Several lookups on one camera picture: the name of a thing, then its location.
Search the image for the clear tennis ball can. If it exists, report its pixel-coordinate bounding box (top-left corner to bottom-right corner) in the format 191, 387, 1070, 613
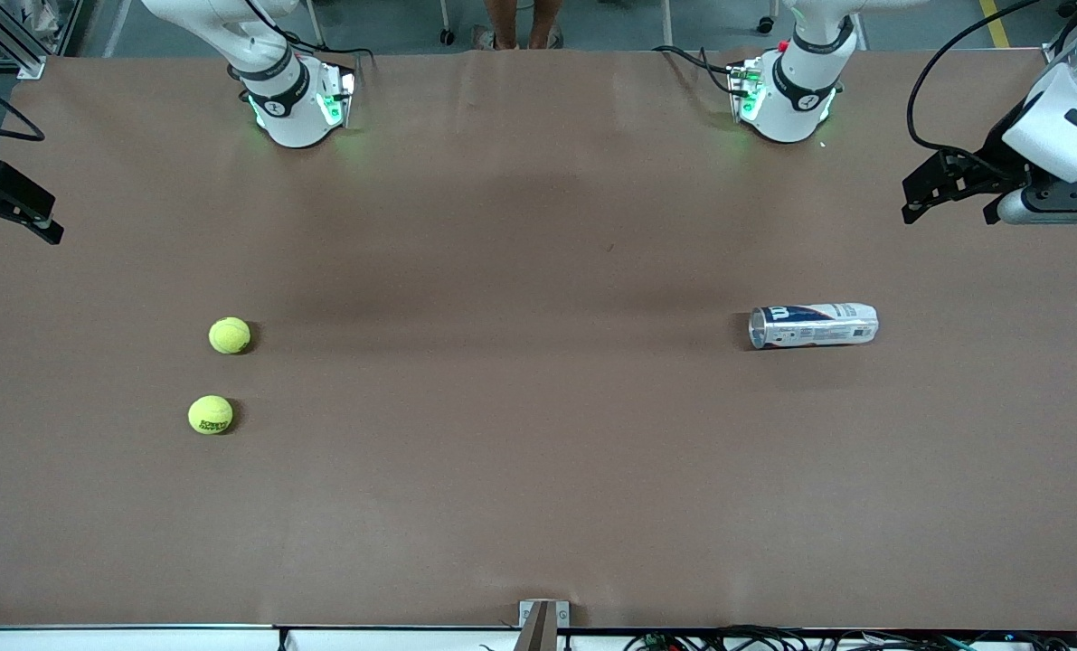
749, 303, 880, 351

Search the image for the yellow tennis ball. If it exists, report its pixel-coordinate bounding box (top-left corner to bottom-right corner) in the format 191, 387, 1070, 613
208, 316, 252, 355
187, 395, 234, 436

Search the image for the bare leg with sandal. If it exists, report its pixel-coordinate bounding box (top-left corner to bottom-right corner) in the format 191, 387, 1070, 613
529, 0, 564, 50
473, 0, 526, 52

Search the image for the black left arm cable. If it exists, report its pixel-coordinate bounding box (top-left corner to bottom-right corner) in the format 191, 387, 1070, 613
906, 0, 1045, 173

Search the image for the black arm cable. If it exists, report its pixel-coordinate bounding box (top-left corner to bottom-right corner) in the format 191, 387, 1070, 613
0, 68, 47, 144
906, 0, 1045, 173

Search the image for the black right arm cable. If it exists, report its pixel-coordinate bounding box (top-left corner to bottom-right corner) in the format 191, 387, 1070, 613
0, 68, 47, 144

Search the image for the aluminium frame post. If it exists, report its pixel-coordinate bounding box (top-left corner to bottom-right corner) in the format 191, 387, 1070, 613
1043, 23, 1077, 70
0, 0, 48, 80

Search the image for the black left base cable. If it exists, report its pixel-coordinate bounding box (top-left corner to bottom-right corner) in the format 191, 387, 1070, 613
653, 44, 740, 97

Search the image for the black base cable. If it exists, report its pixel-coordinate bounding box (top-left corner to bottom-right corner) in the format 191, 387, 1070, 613
280, 32, 381, 70
653, 44, 740, 97

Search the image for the black right base cable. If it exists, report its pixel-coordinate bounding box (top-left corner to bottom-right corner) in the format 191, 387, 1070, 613
280, 32, 381, 70

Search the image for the tangle of black cables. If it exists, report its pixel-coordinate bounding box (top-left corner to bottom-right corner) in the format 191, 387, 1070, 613
624, 624, 1077, 651

